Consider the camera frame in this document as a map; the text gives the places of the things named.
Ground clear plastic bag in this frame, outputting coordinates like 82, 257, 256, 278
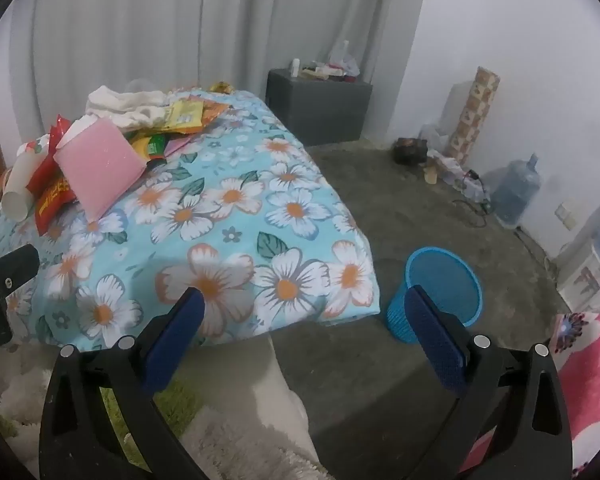
329, 40, 361, 80

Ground white cloth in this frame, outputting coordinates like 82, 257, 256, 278
85, 85, 173, 133

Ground green snack packet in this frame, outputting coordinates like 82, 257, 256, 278
130, 132, 173, 163

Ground black cable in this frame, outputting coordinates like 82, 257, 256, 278
452, 170, 497, 227

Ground blue floral tablecloth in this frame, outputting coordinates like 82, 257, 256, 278
0, 87, 383, 356

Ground blue water jug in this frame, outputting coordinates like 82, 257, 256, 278
491, 154, 544, 228

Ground pile of white plastic bags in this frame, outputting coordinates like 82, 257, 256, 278
420, 122, 491, 202

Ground blue plastic mesh basket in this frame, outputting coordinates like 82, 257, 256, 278
384, 246, 483, 345

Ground orange snack packet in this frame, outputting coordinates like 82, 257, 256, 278
200, 101, 231, 124

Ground white table pedestal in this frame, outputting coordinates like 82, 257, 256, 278
250, 332, 327, 466

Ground grey cabinet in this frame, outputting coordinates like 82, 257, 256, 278
266, 68, 373, 147

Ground patterned rolled mat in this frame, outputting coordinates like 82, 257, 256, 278
445, 66, 501, 166

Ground white bottle with red cap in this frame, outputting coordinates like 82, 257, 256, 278
1, 140, 48, 220

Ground wall socket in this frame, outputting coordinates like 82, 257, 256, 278
555, 203, 578, 231

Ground fluffy white green rug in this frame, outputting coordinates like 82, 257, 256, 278
0, 345, 331, 480

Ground white board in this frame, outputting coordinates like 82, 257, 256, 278
439, 81, 476, 133

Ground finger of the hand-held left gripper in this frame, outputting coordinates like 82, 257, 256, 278
0, 244, 41, 303

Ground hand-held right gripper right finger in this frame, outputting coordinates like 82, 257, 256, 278
404, 285, 574, 480

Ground black bag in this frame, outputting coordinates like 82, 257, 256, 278
392, 137, 428, 166

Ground pink floral blanket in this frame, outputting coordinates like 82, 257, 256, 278
550, 312, 600, 480

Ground pink sponge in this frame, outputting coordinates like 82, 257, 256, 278
53, 120, 148, 223

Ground red snack packet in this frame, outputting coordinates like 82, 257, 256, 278
27, 115, 81, 237

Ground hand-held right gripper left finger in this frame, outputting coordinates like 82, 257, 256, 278
39, 287, 211, 480

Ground grey curtain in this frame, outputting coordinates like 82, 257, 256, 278
7, 0, 431, 161

